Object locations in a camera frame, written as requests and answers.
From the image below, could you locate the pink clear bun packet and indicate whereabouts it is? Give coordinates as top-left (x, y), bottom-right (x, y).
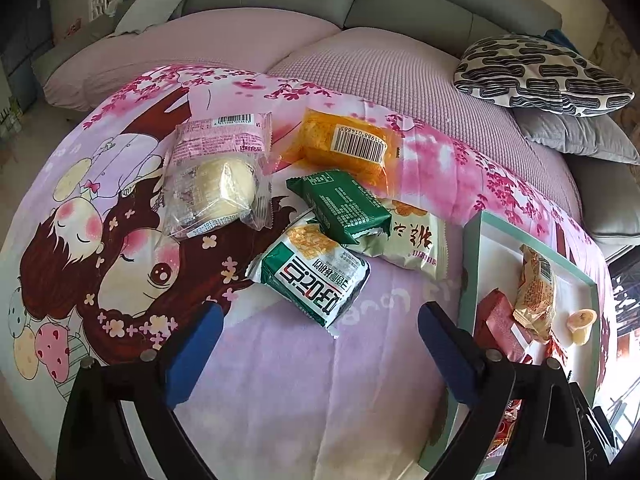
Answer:
top-left (163, 113), bottom-right (273, 238)

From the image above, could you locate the light grey pillow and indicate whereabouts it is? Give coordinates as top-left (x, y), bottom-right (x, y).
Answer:
top-left (113, 0), bottom-right (182, 36)

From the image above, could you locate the pale green rice cracker packet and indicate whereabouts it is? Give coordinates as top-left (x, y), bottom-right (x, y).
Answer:
top-left (347, 198), bottom-right (449, 281)

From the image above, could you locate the black white patterned pillow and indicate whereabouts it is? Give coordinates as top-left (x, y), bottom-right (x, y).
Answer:
top-left (454, 35), bottom-right (634, 117)

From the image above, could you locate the small jelly cup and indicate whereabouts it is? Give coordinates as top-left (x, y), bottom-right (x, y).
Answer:
top-left (565, 309), bottom-right (598, 347)

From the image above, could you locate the pink checked sofa cover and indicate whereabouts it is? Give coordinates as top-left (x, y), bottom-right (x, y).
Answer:
top-left (32, 9), bottom-right (582, 220)

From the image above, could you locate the grey sofa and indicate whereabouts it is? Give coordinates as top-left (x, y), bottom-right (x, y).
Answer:
top-left (104, 0), bottom-right (639, 247)

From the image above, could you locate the orange bread packet with barcode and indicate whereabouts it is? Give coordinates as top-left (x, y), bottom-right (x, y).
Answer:
top-left (282, 108), bottom-right (401, 196)

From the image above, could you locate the grey cushion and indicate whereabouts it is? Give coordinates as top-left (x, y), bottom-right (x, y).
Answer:
top-left (513, 108), bottom-right (639, 166)

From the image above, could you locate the green white Korean snack packet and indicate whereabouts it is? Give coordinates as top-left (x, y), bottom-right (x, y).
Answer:
top-left (246, 210), bottom-right (371, 338)

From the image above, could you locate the teal rimmed cardboard tray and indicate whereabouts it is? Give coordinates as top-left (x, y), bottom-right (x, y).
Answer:
top-left (418, 211), bottom-right (600, 479)

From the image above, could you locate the pink cartoon blanket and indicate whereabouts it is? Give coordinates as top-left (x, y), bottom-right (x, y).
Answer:
top-left (1, 65), bottom-right (614, 479)

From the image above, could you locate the red gold candy bar packet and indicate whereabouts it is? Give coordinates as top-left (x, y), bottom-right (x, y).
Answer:
top-left (544, 335), bottom-right (567, 367)

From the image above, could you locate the beige orange pastry packet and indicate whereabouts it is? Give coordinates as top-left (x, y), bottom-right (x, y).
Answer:
top-left (513, 244), bottom-right (555, 344)

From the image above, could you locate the dark green snack packet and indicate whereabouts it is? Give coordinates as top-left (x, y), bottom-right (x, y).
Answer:
top-left (286, 169), bottom-right (392, 245)

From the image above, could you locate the red nice snack bag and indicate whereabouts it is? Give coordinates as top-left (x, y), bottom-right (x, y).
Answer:
top-left (486, 400), bottom-right (522, 458)

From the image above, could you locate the red foil snack block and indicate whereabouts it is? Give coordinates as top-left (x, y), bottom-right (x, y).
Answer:
top-left (473, 288), bottom-right (533, 363)

